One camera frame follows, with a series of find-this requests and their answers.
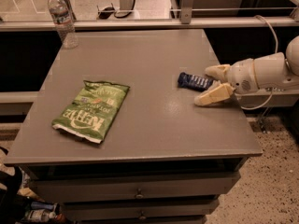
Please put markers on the grey drawer cabinet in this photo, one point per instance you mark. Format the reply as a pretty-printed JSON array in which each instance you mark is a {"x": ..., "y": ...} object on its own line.
[{"x": 158, "y": 131}]

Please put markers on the lower grey drawer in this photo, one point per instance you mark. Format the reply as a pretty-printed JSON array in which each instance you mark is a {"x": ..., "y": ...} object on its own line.
[{"x": 140, "y": 209}]

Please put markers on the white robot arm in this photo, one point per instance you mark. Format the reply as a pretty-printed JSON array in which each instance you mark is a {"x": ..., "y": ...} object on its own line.
[{"x": 279, "y": 70}]

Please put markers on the blue rxbar blueberry wrapper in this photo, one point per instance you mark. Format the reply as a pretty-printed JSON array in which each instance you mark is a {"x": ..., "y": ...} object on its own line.
[{"x": 194, "y": 82}]

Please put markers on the clear plastic water bottle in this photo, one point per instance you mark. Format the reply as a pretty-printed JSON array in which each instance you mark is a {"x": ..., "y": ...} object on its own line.
[{"x": 63, "y": 22}]

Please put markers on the plastic bottle on floor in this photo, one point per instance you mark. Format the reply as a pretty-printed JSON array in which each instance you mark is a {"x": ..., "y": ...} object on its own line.
[{"x": 41, "y": 215}]

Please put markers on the upper grey drawer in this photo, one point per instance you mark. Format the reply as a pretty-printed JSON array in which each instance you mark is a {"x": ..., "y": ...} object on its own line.
[{"x": 134, "y": 187}]

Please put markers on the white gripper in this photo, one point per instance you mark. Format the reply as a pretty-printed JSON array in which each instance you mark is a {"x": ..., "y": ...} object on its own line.
[{"x": 241, "y": 75}]

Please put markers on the green kettle chips bag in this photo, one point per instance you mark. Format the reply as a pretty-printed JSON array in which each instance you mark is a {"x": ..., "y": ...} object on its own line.
[{"x": 93, "y": 111}]

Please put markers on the metal railing post bracket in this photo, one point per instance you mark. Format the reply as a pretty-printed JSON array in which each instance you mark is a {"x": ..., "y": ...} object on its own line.
[{"x": 186, "y": 11}]

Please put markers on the grey drawer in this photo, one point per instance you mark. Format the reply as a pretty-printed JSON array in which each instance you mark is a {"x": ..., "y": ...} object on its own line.
[
  {"x": 140, "y": 209},
  {"x": 134, "y": 187}
]

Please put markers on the black bag on floor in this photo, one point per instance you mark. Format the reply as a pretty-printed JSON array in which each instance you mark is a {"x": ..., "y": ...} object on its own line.
[{"x": 11, "y": 204}]

